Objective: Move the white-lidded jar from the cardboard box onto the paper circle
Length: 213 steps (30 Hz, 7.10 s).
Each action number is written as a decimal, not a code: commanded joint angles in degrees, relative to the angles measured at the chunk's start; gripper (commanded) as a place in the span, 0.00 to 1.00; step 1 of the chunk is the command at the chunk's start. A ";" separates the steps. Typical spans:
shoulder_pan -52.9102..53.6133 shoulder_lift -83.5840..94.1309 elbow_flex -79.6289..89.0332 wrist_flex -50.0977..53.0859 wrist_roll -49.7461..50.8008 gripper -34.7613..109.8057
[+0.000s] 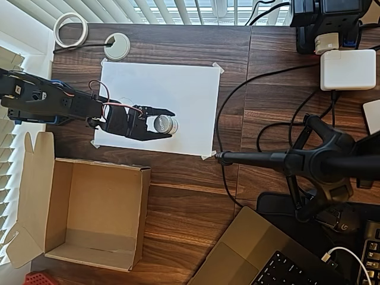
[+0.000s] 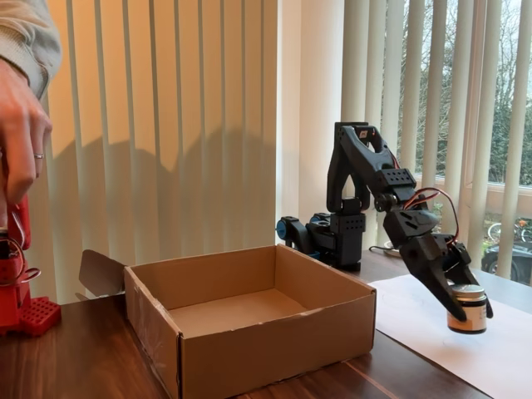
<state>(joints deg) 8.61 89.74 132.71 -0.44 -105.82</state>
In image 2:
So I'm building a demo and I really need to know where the open brown cardboard box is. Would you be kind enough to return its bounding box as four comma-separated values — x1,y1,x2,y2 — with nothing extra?
73,244,378,399

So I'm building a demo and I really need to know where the red perforated clamp block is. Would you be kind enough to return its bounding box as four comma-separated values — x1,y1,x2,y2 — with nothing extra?
19,295,62,338

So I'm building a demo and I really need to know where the cream vertical blind at window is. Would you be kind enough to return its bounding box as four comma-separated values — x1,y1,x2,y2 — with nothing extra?
339,0,532,282

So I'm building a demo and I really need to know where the dark parked vehicle outside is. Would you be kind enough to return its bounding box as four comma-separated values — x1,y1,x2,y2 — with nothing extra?
481,244,532,286

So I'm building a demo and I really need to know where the cream vertical blind warm lit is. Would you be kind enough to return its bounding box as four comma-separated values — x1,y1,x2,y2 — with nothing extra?
32,0,278,304

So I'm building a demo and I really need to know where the person right hand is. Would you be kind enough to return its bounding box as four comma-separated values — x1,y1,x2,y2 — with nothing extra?
0,61,54,229

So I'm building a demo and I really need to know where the dark jar with silver lid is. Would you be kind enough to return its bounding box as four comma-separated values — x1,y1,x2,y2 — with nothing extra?
446,284,488,335

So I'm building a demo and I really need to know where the white paper sheet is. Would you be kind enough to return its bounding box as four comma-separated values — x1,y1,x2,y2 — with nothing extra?
368,270,532,399

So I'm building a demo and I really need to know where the beige window frame rail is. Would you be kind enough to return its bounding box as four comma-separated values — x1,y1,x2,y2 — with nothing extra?
393,170,532,215

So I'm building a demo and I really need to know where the blue black table clamp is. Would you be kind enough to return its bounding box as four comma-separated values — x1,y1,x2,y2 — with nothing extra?
276,214,311,253

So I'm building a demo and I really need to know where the red leader arm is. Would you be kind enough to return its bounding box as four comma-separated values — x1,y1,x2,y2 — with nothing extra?
0,195,42,337

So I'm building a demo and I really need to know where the red white servo wire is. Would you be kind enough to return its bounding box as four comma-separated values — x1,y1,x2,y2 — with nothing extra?
401,188,461,243

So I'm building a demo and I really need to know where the parked bicycle outside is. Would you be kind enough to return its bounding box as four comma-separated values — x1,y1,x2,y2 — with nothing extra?
488,218,532,246

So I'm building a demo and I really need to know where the grey sweater sleeve forearm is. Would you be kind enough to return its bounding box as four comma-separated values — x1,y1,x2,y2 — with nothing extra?
0,0,63,101

